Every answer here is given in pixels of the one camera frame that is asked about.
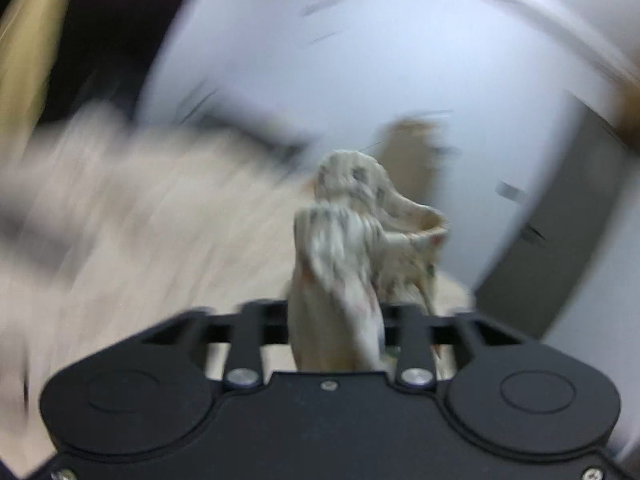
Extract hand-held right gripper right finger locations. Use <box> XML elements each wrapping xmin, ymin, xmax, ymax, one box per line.
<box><xmin>381</xmin><ymin>304</ymin><xmax>538</xmax><ymax>390</ymax></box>

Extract beige refrigerator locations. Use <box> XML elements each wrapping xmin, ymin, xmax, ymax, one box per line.
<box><xmin>372</xmin><ymin>115</ymin><xmax>451</xmax><ymax>211</ymax></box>

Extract cream animal print pajama pants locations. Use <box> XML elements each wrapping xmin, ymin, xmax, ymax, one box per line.
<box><xmin>287</xmin><ymin>149</ymin><xmax>449</xmax><ymax>373</ymax></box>

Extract cream fluffy blanket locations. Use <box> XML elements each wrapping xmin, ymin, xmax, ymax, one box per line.
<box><xmin>0</xmin><ymin>102</ymin><xmax>476</xmax><ymax>476</ymax></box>

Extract dark curtain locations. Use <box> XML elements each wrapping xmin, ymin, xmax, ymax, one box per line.
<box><xmin>50</xmin><ymin>0</ymin><xmax>201</xmax><ymax>126</ymax></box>

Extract black wall switch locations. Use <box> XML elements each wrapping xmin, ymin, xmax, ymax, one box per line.
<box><xmin>495</xmin><ymin>182</ymin><xmax>526</xmax><ymax>203</ymax></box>

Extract black door handle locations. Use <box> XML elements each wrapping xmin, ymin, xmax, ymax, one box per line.
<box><xmin>520</xmin><ymin>222</ymin><xmax>548</xmax><ymax>246</ymax></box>

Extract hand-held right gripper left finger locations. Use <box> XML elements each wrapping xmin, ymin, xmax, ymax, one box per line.
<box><xmin>140</xmin><ymin>299</ymin><xmax>292</xmax><ymax>391</ymax></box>

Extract beige curtain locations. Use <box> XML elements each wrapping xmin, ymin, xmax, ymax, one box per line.
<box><xmin>0</xmin><ymin>0</ymin><xmax>81</xmax><ymax>131</ymax></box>

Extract grey door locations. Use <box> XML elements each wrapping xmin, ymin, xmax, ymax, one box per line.
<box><xmin>475</xmin><ymin>105</ymin><xmax>636</xmax><ymax>341</ymax></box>

